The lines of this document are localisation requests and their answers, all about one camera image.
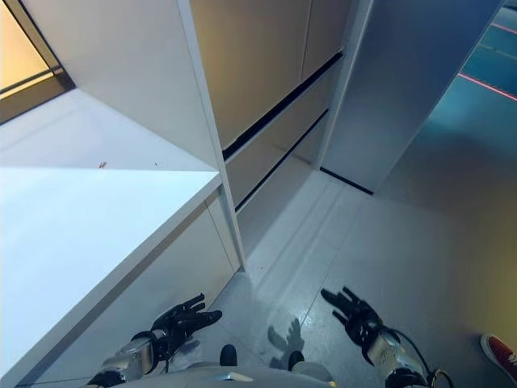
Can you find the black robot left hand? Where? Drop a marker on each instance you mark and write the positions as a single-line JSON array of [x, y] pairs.
[[182, 321]]

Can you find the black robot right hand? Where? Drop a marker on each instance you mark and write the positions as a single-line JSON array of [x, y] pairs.
[[359, 319]]

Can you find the fridge drawer with white tub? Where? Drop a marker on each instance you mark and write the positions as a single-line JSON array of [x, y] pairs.
[[278, 137]]

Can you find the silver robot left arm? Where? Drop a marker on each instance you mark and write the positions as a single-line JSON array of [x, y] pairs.
[[129, 355]]

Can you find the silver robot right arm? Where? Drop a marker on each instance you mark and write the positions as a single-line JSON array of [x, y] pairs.
[[387, 355]]

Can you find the plain steel fridge drawer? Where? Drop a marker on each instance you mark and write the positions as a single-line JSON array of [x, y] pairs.
[[274, 202]]

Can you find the stainless steel fridge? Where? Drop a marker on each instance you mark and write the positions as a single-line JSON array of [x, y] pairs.
[[258, 56]]

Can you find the robot right leg black foot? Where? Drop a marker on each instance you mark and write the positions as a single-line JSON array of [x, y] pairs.
[[296, 359]]

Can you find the grey robot torso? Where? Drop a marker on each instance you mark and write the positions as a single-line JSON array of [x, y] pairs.
[[242, 380]]

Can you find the red shoe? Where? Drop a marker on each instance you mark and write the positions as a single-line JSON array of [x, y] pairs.
[[501, 353]]

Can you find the white tall cabinet panel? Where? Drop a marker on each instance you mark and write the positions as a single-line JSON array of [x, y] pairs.
[[210, 129]]

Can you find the grey tall side panel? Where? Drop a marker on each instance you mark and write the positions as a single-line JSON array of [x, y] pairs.
[[396, 97]]

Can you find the black framed window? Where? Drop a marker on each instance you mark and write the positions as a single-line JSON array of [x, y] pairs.
[[24, 52]]

